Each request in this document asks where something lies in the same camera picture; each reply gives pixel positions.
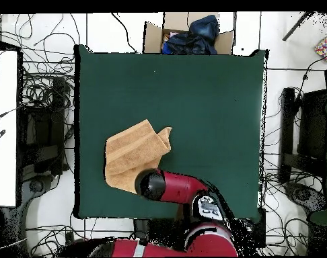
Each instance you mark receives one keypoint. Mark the blue denim garment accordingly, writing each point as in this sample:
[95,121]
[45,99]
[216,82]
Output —
[205,27]

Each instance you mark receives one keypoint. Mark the multicolour patterned item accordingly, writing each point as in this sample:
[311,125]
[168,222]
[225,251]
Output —
[325,47]

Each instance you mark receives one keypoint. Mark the brown cardboard box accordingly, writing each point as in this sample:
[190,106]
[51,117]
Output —
[152,37]

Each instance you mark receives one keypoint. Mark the black metal stand frame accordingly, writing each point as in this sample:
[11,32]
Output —
[57,113]
[287,121]

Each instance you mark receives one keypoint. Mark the black power strip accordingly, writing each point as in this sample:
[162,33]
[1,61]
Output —
[69,237]

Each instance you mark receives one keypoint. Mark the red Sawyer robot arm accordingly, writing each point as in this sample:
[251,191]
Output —
[179,188]

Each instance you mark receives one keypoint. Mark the tan terry towel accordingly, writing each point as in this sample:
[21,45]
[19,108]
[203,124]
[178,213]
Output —
[128,153]

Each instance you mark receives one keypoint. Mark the white side table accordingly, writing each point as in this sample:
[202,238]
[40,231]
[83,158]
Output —
[4,161]

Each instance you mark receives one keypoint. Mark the dark thin rod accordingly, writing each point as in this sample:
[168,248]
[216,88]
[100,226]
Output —
[296,27]

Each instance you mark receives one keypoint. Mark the dark green table cloth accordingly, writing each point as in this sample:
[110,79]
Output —
[206,94]

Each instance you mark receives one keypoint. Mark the navy crumpled garment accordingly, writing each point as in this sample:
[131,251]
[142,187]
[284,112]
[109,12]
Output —
[187,44]

